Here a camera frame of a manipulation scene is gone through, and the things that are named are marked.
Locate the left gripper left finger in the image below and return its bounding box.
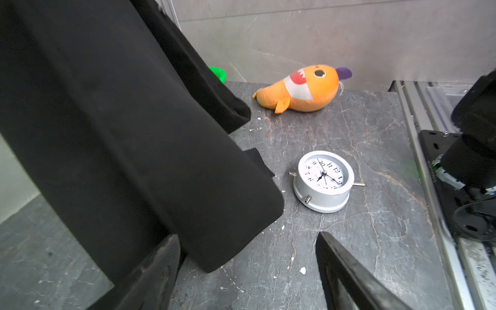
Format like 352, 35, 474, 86
89, 235, 181, 309

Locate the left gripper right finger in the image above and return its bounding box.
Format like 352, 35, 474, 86
315, 231, 410, 309

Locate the black skirt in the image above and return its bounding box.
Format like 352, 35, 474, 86
1, 1, 284, 283

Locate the white alarm clock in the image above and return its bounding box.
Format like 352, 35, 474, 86
289, 151, 366, 214

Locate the orange plush toy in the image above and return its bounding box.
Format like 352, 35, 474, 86
253, 65, 353, 114

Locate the green plastic basket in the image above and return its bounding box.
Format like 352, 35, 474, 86
209, 67, 227, 83

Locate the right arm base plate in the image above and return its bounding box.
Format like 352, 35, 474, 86
418, 130, 495, 243

